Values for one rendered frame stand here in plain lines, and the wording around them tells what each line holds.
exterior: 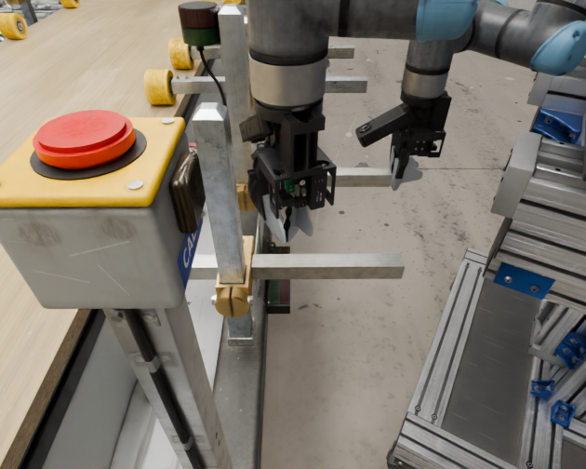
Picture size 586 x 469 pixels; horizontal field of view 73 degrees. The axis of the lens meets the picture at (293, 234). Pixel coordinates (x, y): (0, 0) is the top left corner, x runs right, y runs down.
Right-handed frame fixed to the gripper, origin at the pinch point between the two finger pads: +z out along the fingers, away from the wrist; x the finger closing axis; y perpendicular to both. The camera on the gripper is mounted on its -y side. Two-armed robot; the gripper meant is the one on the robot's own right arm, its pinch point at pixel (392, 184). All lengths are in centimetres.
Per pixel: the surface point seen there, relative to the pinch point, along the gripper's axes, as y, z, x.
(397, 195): 38, 83, 110
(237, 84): -30.1, -23.6, -5.6
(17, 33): -114, -10, 77
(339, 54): -8, -12, 49
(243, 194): -30.6, -3.7, -8.4
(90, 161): -30, -40, -57
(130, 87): -64, -7, 35
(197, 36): -35.3, -31.2, -6.9
